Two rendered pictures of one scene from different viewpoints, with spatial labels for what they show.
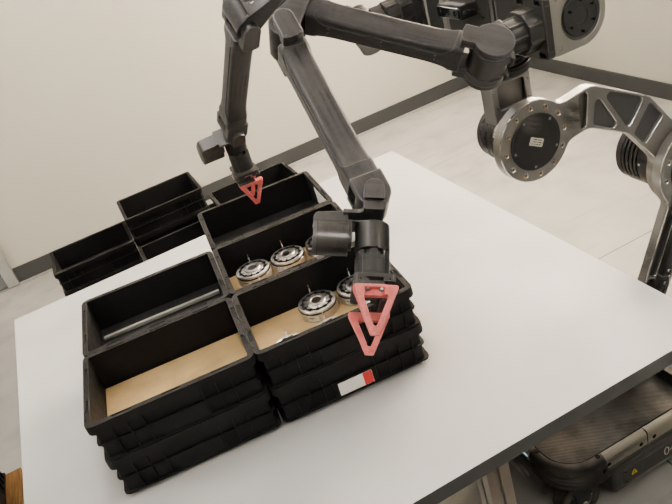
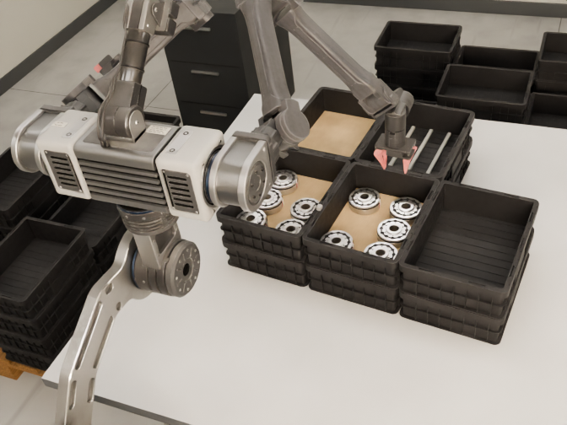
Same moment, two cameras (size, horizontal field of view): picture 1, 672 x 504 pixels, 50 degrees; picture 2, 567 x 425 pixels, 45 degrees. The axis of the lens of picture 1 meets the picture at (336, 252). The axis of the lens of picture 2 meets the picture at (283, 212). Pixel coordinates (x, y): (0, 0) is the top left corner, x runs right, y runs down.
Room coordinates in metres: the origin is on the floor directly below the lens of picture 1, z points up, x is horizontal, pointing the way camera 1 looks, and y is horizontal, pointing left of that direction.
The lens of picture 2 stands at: (2.66, -1.20, 2.31)
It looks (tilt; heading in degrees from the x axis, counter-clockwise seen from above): 41 degrees down; 133
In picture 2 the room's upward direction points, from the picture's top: 8 degrees counter-clockwise
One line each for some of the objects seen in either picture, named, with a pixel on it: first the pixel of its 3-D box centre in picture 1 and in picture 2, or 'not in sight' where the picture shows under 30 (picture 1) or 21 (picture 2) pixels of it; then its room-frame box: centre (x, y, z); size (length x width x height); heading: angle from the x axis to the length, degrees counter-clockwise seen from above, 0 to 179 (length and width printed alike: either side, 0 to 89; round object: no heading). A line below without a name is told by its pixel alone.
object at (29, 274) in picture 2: not in sight; (44, 296); (0.60, -0.44, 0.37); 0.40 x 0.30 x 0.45; 106
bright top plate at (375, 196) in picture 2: not in sight; (364, 197); (1.71, 0.22, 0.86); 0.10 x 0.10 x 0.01
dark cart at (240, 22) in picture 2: not in sight; (232, 63); (0.17, 1.25, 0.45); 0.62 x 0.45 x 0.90; 106
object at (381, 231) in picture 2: (286, 255); (393, 229); (1.87, 0.14, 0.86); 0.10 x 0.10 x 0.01
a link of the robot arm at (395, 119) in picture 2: (232, 142); (396, 117); (1.85, 0.18, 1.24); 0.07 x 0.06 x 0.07; 106
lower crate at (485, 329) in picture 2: not in sight; (467, 272); (2.09, 0.18, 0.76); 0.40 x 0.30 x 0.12; 100
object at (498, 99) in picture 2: not in sight; (481, 124); (1.57, 1.45, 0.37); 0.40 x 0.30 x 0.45; 16
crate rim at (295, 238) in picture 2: (318, 295); (285, 190); (1.50, 0.08, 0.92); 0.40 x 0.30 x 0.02; 100
